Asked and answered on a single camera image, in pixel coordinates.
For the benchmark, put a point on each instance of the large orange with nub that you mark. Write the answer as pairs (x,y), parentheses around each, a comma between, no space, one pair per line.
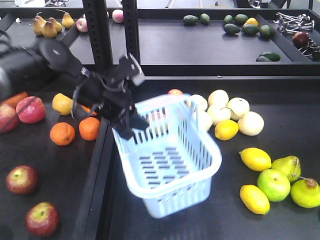
(88,111)

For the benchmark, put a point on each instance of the black wooden produce display stand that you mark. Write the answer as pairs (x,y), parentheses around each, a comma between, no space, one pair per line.
(85,179)

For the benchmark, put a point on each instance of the yellow lemon near melons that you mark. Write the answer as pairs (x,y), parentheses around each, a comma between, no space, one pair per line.
(226,130)

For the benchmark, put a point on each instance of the bright red apple left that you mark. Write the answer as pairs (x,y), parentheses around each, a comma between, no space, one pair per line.
(8,118)

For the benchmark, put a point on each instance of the light blue plastic basket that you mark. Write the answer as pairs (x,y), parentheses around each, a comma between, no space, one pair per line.
(170,164)

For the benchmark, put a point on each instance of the orange small front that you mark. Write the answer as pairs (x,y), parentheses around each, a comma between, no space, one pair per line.
(62,133)

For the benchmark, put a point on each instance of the bright red apple right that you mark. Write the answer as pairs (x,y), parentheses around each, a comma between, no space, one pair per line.
(31,110)

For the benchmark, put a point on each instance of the dark red apple far right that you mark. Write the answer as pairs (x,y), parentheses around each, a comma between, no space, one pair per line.
(300,38)

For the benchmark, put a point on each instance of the yellow lemon middle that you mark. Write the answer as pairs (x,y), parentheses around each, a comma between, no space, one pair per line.
(255,159)

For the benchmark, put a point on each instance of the green apple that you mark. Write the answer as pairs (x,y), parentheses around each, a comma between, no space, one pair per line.
(274,184)

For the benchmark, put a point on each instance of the red apple front left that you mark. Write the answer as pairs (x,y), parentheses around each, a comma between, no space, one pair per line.
(43,219)

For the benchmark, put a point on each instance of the orange behind red apples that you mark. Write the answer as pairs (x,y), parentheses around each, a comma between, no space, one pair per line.
(14,100)

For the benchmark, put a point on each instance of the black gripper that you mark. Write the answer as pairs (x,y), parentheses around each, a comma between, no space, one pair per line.
(116,102)

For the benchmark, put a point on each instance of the green pear back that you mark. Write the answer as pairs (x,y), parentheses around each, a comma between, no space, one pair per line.
(289,166)

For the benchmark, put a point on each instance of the orange small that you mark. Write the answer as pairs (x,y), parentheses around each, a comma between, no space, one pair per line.
(62,133)
(89,128)

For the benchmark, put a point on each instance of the yellow apple pear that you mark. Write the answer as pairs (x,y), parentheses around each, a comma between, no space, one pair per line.
(62,104)

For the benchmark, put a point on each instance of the bright red apple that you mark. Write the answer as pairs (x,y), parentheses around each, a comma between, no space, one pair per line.
(8,118)
(31,110)

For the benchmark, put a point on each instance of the orange small right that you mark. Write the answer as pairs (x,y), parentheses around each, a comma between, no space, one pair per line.
(89,128)

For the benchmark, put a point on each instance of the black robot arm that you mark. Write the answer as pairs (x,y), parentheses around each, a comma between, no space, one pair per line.
(50,62)

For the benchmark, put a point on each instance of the green pear front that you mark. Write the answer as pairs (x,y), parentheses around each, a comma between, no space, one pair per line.
(306,193)

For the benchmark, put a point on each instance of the black upright shelf post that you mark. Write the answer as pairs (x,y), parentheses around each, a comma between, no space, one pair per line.
(99,33)

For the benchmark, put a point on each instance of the yellow lemon front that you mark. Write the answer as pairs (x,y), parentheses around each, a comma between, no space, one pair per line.
(254,199)

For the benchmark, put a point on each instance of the red apple mid left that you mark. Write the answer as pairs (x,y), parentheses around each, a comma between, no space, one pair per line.
(22,180)

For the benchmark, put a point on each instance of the green pear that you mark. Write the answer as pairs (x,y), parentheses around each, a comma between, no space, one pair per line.
(306,193)
(289,166)

